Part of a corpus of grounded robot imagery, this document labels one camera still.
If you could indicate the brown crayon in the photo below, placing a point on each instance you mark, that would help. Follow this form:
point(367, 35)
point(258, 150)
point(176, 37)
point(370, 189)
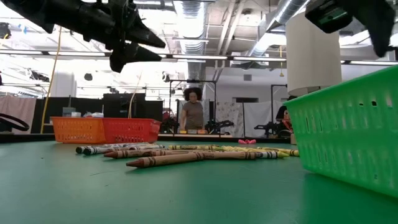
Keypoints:
point(168, 159)
point(133, 153)
point(186, 152)
point(230, 155)

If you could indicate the orange plastic basket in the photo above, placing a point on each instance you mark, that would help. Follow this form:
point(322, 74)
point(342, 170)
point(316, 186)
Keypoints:
point(77, 130)

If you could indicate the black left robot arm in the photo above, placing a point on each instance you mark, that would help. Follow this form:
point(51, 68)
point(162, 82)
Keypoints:
point(31, 12)

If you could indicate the silver air duct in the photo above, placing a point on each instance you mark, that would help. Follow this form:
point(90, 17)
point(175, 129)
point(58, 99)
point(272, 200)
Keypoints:
point(192, 31)
point(280, 18)

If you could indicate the pink cloth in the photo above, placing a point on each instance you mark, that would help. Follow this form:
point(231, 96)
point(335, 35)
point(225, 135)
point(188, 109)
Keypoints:
point(17, 113)

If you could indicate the person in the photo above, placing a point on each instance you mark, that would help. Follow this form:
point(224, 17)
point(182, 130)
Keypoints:
point(193, 115)

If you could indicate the pale box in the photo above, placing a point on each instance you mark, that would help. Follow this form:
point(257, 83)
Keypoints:
point(69, 111)

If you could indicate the black metal frame stand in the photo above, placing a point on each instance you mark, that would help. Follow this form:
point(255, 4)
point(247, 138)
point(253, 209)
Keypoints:
point(192, 81)

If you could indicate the grey crayon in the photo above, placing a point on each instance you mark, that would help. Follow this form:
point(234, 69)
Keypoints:
point(269, 154)
point(93, 147)
point(146, 146)
point(90, 152)

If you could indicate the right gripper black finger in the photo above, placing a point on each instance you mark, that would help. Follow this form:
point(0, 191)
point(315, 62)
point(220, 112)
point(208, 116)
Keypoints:
point(381, 37)

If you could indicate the grey cloth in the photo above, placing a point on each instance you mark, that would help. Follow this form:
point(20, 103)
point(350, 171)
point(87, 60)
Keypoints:
point(207, 112)

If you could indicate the yellow crayon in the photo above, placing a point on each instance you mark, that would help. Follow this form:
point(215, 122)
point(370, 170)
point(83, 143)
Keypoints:
point(192, 147)
point(283, 151)
point(239, 148)
point(284, 154)

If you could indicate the patterned white cloth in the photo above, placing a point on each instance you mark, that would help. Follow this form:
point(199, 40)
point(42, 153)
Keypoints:
point(228, 118)

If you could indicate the green table mat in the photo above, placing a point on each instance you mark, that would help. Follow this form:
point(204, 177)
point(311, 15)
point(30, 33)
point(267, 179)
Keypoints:
point(124, 193)

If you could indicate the red plastic basket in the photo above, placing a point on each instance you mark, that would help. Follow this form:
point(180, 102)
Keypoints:
point(130, 130)

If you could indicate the green plastic basket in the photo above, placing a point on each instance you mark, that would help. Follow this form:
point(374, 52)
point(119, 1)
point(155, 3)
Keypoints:
point(348, 137)

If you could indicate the ceiling light strip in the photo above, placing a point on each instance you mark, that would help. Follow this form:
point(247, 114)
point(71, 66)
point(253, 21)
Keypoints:
point(199, 57)

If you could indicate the black partition panel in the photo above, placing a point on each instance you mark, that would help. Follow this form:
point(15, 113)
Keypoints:
point(56, 107)

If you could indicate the background black robot arm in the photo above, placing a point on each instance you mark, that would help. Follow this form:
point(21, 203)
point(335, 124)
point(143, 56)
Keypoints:
point(169, 124)
point(270, 127)
point(217, 126)

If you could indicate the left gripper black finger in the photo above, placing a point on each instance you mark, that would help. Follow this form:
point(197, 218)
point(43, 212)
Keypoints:
point(146, 34)
point(140, 54)

